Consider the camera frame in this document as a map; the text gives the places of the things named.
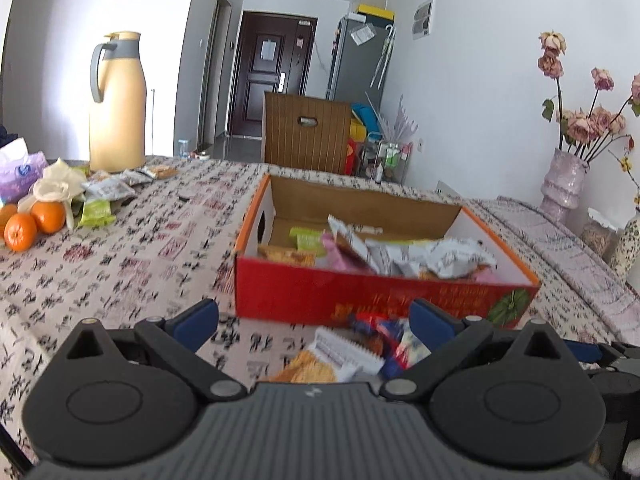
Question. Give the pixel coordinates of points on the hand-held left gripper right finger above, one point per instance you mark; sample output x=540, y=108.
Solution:
x=430, y=322

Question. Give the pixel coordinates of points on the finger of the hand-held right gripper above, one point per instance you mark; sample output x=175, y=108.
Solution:
x=582, y=352
x=617, y=395

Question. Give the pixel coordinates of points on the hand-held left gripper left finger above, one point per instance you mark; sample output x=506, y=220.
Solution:
x=197, y=322

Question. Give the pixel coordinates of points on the red blue snack packet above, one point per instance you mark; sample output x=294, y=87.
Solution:
x=395, y=340

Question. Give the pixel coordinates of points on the pile of snack packets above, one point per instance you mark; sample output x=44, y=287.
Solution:
x=400, y=260

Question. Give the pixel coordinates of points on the white ridged snack packet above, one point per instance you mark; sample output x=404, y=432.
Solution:
x=340, y=352

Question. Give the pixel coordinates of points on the red orange cardboard box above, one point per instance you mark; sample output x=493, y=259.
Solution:
x=300, y=295

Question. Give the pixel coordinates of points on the orange crisp snack packet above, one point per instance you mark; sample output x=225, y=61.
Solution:
x=305, y=370

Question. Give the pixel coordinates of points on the calligraphy print tablecloth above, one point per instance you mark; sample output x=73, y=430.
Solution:
x=150, y=270

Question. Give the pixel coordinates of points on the pink floral cloth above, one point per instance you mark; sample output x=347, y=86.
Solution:
x=565, y=270

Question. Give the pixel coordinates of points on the glass jar of grains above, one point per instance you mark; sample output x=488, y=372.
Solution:
x=597, y=237

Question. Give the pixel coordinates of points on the patterned slim vase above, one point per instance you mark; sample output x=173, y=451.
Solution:
x=627, y=245

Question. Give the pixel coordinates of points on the white board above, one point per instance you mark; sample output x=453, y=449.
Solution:
x=445, y=189

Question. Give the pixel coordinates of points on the light green snack packet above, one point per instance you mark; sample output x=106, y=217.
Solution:
x=95, y=213

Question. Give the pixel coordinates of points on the orange biscuit packet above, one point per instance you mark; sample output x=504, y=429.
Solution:
x=162, y=171

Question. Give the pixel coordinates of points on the grey white snack packet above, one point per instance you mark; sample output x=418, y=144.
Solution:
x=110, y=189
x=137, y=176

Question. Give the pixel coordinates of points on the pink ribbed vase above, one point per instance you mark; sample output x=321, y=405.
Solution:
x=562, y=185

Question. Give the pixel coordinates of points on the blue pet water dispenser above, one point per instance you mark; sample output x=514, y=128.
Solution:
x=183, y=147

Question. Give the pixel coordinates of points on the red gift box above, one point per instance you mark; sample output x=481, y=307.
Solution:
x=354, y=157

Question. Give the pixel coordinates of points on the yellow flower branch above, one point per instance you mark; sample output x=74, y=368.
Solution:
x=625, y=163

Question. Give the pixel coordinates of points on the wooden chair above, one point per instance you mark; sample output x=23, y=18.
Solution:
x=300, y=150

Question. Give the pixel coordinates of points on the pale pampas grass bunch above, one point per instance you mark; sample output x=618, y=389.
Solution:
x=400, y=122

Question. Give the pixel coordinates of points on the yellow bag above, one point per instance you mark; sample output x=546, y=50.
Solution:
x=358, y=131

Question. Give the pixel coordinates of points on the yellow thermos jug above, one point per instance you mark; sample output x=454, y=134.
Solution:
x=117, y=125

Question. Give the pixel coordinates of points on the blue plastic tub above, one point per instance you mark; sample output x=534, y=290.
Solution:
x=365, y=117

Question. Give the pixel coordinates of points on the dried rose bouquet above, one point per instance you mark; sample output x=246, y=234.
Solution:
x=580, y=127

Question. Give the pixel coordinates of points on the dark brown entrance door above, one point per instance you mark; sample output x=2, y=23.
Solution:
x=250, y=100

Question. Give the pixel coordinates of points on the purple tissue pack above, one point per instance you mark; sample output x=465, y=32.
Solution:
x=20, y=175

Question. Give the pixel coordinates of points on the grey side door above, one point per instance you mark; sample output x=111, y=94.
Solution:
x=220, y=85

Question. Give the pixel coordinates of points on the grey refrigerator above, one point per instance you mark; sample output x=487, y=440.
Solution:
x=355, y=75

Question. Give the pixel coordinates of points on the dark cloth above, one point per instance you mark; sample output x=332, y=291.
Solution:
x=7, y=137

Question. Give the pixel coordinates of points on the folded white umbrella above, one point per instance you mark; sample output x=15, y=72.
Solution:
x=382, y=60

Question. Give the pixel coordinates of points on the paper sheet on refrigerator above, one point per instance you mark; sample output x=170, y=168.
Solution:
x=362, y=34

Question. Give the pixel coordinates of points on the yellow storage box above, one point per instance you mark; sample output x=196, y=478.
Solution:
x=377, y=10

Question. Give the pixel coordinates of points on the white wall panel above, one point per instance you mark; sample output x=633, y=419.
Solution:
x=422, y=17

